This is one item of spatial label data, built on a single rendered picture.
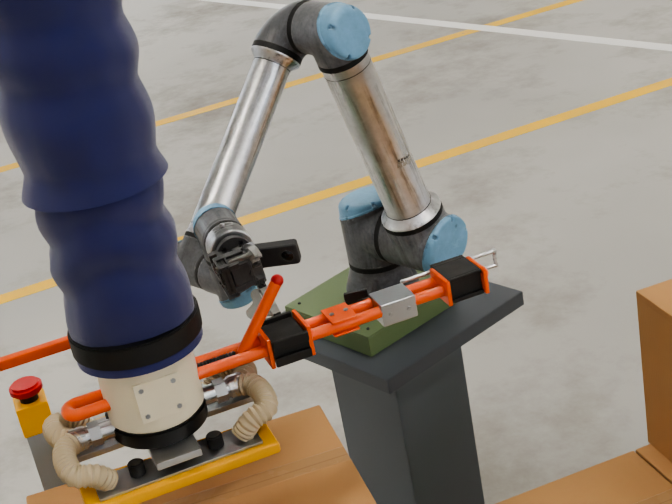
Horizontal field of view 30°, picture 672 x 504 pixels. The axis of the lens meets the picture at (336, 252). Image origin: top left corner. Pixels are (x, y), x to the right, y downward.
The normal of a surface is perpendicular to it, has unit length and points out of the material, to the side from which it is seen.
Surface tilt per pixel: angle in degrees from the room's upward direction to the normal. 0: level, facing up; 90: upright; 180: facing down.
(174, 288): 75
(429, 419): 90
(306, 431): 0
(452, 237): 95
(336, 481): 0
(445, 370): 90
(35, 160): 101
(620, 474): 0
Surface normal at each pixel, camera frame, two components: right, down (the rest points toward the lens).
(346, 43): 0.65, 0.10
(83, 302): -0.57, 0.20
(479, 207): -0.17, -0.89
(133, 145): 0.84, 0.26
